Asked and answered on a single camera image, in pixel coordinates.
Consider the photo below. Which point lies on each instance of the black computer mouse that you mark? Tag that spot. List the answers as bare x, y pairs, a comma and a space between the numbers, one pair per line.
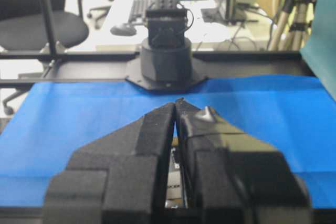
124, 29

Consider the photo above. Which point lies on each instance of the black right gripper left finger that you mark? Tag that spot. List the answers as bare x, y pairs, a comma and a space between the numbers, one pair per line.
118, 178

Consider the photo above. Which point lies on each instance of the blue table cloth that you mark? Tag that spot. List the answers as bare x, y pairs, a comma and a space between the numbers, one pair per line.
294, 113

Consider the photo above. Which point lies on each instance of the grey camera tripod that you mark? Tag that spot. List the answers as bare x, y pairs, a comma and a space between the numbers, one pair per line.
292, 26

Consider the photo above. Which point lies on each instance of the black keyboard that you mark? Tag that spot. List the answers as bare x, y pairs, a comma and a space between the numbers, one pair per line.
138, 9

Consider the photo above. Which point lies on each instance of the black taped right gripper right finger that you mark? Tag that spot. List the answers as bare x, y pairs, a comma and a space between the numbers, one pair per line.
232, 176

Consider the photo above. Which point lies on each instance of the teal backdrop panel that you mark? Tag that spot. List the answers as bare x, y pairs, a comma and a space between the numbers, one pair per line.
319, 50

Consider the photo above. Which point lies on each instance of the black metal frame rail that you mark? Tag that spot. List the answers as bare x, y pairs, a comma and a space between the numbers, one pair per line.
111, 66

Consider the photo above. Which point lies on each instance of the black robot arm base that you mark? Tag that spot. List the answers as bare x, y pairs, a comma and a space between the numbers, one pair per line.
166, 53

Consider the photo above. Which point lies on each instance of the black vertical pole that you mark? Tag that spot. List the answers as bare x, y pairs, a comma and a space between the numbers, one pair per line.
49, 25

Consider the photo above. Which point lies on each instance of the black office chair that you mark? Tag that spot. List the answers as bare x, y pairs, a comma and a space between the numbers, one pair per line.
23, 27

